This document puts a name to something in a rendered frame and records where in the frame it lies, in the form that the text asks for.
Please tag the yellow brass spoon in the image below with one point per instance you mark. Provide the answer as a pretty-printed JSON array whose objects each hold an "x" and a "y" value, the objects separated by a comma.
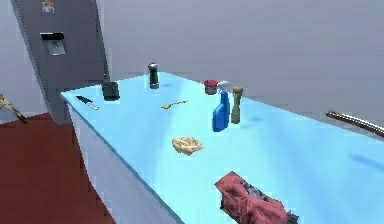
[{"x": 173, "y": 104}]

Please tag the blue spray bottle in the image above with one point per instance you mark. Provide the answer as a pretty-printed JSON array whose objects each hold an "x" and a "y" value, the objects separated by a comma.
[{"x": 221, "y": 111}]

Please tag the red lidded jar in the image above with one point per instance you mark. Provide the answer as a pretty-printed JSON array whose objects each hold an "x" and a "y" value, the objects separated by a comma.
[{"x": 210, "y": 87}]

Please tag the beige crumpled cloth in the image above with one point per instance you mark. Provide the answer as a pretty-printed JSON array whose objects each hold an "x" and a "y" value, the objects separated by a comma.
[{"x": 187, "y": 145}]

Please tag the tan wooden pepper mill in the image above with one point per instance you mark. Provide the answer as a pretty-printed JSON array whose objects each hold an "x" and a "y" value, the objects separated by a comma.
[{"x": 237, "y": 105}]

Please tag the black pepper shaker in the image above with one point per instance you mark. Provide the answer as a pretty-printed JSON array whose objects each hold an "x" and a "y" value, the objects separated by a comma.
[{"x": 153, "y": 76}]

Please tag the dark green mug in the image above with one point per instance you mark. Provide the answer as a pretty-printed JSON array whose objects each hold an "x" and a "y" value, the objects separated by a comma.
[{"x": 110, "y": 91}]

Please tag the light blue kitchen counter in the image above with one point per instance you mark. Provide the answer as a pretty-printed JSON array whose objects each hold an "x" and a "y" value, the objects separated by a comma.
[{"x": 266, "y": 160}]

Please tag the red crumpled cloth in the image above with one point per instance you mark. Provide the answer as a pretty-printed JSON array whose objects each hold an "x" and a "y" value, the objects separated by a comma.
[{"x": 248, "y": 200}]

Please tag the grey fridge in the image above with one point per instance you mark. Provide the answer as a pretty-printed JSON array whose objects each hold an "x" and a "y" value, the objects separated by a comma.
[{"x": 73, "y": 60}]

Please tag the small fridge magnet picture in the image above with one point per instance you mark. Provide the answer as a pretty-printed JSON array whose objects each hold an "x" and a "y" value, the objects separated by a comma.
[{"x": 48, "y": 6}]

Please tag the wooden chair leg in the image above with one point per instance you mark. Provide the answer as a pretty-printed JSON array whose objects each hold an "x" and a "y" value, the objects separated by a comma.
[{"x": 11, "y": 109}]

